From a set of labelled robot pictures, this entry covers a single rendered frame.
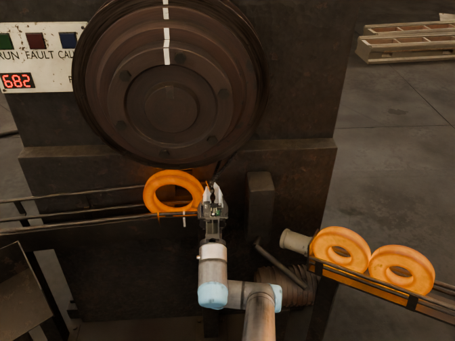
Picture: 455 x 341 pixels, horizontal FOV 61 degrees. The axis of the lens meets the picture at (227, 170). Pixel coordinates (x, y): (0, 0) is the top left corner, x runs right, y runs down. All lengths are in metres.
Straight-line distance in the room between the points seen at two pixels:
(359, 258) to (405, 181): 1.62
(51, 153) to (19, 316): 0.46
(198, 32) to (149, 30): 0.10
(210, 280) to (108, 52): 0.59
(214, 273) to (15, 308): 0.55
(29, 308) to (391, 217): 1.86
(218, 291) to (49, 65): 0.73
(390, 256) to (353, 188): 1.47
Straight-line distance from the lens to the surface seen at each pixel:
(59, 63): 1.13
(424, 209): 2.52
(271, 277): 1.26
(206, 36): 0.87
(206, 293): 1.00
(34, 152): 1.29
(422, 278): 1.10
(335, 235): 1.08
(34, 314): 1.20
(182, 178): 1.12
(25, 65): 1.16
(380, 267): 1.11
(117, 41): 0.90
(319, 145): 1.22
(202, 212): 1.07
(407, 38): 4.78
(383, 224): 2.33
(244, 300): 1.09
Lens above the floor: 1.53
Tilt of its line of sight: 37 degrees down
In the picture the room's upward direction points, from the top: straight up
